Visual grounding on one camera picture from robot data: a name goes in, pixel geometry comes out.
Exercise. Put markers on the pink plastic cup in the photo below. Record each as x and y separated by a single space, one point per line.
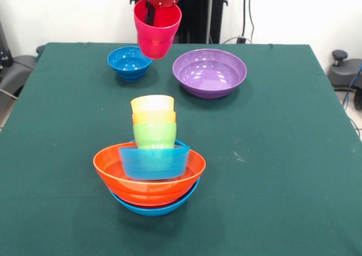
155 40

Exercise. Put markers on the yellow plastic cup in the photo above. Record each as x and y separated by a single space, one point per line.
152 104

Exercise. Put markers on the orange plastic cup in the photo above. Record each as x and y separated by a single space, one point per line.
154 117

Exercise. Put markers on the green plastic cup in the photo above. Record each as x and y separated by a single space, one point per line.
154 134

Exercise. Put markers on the small light blue bowl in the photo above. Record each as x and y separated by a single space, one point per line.
154 162

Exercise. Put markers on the wide orange-red bowl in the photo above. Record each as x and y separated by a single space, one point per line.
150 191

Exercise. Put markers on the small orange-red bowl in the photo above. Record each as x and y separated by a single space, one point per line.
152 207

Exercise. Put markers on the large light blue bowl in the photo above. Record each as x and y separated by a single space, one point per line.
152 211

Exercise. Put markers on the small dark blue bowl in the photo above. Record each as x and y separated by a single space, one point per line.
127 64

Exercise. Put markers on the purple plastic bowl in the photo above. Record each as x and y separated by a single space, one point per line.
209 74

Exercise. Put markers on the black equipment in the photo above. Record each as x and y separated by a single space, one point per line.
4 46

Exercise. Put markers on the dark green tablecloth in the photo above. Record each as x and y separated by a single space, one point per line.
56 182

